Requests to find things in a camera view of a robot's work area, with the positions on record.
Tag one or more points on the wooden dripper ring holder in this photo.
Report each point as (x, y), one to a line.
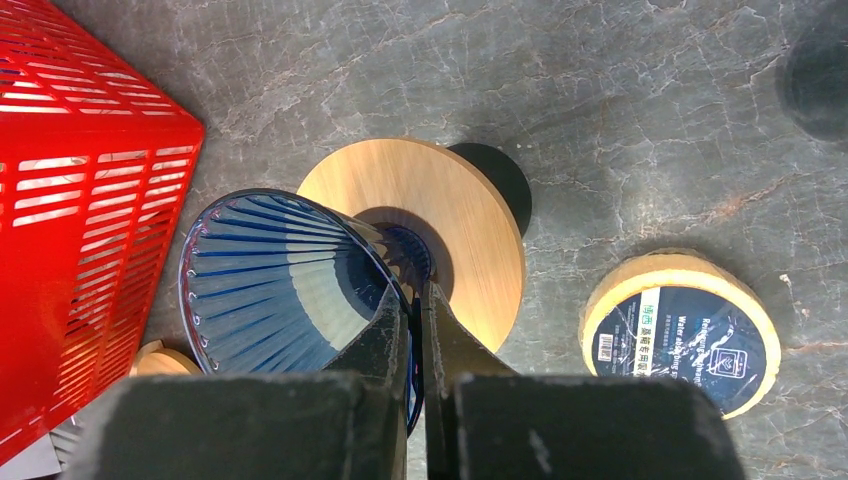
(469, 203)

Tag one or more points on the masking tape roll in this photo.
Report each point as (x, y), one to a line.
(672, 313)

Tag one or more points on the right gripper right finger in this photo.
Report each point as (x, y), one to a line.
(449, 351)

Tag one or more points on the red plastic shopping basket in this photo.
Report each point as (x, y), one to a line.
(95, 166)

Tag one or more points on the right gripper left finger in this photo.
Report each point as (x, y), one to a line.
(375, 364)

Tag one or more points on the blue glass dripper cone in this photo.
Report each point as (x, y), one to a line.
(271, 282)

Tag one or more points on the grey glass carafe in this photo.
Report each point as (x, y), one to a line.
(813, 81)

